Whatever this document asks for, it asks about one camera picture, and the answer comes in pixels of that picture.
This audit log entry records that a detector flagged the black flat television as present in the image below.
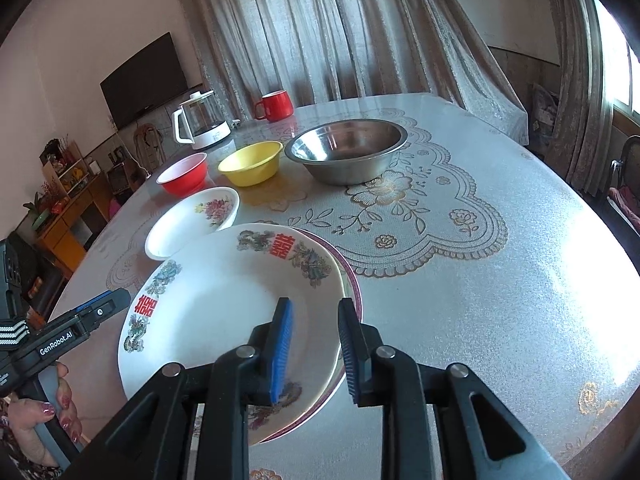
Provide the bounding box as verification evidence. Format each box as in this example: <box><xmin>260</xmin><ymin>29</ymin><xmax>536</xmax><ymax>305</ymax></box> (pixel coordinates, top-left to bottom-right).
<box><xmin>100</xmin><ymin>32</ymin><xmax>188</xmax><ymax>131</ymax></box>

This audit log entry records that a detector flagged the narrow grey window curtain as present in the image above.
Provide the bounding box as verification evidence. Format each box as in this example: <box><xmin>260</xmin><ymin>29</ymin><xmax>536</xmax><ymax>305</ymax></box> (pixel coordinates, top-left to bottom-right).
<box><xmin>542</xmin><ymin>0</ymin><xmax>616</xmax><ymax>198</ymax></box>

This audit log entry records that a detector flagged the orange wooden desk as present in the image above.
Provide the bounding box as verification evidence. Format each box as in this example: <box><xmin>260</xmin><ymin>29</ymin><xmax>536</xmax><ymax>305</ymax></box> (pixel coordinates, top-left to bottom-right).
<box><xmin>22</xmin><ymin>170</ymin><xmax>111</xmax><ymax>281</ymax></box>

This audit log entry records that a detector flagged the yellow plastic bowl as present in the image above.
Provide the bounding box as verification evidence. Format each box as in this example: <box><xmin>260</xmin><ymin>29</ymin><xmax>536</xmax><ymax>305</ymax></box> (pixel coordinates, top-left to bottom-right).
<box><xmin>218</xmin><ymin>141</ymin><xmax>284</xmax><ymax>187</ymax></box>

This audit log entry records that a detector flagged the red mug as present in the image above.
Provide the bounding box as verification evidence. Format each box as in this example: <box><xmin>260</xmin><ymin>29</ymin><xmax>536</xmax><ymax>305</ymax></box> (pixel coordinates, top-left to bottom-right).
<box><xmin>253</xmin><ymin>91</ymin><xmax>295</xmax><ymax>122</ymax></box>

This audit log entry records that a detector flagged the wooden chair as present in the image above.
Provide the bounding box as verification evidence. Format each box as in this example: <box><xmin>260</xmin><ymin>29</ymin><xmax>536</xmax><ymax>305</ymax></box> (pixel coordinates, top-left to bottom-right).
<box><xmin>132</xmin><ymin>122</ymin><xmax>163</xmax><ymax>171</ymax></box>

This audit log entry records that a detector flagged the small white floral bowl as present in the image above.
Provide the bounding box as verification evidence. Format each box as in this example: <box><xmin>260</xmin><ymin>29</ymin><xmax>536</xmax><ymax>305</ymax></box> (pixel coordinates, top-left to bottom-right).
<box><xmin>144</xmin><ymin>186</ymin><xmax>241</xmax><ymax>261</ymax></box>

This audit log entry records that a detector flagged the person's left hand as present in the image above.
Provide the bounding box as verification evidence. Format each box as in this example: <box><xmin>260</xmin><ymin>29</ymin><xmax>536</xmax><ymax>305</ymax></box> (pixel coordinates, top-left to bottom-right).
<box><xmin>5</xmin><ymin>361</ymin><xmax>83</xmax><ymax>468</ymax></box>

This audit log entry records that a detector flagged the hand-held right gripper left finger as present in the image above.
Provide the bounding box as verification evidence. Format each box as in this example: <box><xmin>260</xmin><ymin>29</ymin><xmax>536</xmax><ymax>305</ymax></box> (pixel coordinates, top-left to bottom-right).
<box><xmin>75</xmin><ymin>297</ymin><xmax>296</xmax><ymax>480</ymax></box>

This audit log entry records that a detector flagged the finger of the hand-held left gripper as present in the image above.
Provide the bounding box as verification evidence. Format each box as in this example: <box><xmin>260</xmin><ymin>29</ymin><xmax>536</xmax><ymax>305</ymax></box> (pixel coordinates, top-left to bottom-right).
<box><xmin>75</xmin><ymin>287</ymin><xmax>132</xmax><ymax>333</ymax></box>

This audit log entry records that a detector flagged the black speaker box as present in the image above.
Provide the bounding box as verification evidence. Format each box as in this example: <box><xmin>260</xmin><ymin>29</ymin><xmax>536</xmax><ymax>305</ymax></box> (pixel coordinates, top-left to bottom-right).
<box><xmin>107</xmin><ymin>165</ymin><xmax>133</xmax><ymax>193</ymax></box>

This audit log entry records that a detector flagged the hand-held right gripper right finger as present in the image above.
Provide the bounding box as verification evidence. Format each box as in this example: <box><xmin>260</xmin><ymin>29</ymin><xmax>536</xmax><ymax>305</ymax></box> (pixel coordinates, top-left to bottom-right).
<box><xmin>337</xmin><ymin>297</ymin><xmax>571</xmax><ymax>480</ymax></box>

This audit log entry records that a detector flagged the large white dragon-print plate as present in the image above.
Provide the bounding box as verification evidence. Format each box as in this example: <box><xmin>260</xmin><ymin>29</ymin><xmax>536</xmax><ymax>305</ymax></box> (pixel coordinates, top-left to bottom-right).
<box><xmin>117</xmin><ymin>223</ymin><xmax>347</xmax><ymax>446</ymax></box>

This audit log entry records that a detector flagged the small wooden shelf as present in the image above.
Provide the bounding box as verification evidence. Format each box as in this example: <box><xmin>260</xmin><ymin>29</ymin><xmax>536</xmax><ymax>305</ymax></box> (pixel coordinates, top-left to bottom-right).
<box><xmin>40</xmin><ymin>137</ymin><xmax>91</xmax><ymax>198</ymax></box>

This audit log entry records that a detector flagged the red plastic bowl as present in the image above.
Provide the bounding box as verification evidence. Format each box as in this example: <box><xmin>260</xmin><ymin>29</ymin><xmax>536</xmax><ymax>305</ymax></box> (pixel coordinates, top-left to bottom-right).
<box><xmin>156</xmin><ymin>153</ymin><xmax>208</xmax><ymax>197</ymax></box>

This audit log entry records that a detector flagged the white glass electric kettle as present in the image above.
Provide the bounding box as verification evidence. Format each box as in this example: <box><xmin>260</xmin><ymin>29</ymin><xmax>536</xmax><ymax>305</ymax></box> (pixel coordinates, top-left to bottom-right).
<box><xmin>172</xmin><ymin>90</ymin><xmax>233</xmax><ymax>151</ymax></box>

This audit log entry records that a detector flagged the dark metal chair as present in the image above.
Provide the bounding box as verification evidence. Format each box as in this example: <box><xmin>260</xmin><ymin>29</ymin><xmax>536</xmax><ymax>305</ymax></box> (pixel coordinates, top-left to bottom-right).
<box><xmin>605</xmin><ymin>135</ymin><xmax>640</xmax><ymax>236</ymax></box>

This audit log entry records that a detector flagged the stainless steel bowl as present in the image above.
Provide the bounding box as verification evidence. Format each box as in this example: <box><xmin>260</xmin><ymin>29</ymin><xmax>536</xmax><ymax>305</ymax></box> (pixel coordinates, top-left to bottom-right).
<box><xmin>284</xmin><ymin>118</ymin><xmax>408</xmax><ymax>186</ymax></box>

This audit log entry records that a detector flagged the maroon-rimmed white plate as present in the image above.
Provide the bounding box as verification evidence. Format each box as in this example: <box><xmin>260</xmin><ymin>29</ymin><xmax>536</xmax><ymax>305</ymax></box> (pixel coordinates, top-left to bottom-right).
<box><xmin>250</xmin><ymin>227</ymin><xmax>363</xmax><ymax>446</ymax></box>

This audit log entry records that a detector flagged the plastic bag pile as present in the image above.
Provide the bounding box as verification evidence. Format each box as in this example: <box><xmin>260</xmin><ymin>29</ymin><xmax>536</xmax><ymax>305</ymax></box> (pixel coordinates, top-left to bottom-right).
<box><xmin>530</xmin><ymin>82</ymin><xmax>561</xmax><ymax>133</ymax></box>

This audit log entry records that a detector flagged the window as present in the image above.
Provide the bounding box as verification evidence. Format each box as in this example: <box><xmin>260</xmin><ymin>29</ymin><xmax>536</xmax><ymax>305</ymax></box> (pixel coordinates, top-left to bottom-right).
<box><xmin>592</xmin><ymin>0</ymin><xmax>640</xmax><ymax>126</ymax></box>

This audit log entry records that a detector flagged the wide grey curtain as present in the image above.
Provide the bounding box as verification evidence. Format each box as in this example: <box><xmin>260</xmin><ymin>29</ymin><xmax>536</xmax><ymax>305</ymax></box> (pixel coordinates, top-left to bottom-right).
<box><xmin>172</xmin><ymin>0</ymin><xmax>528</xmax><ymax>146</ymax></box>

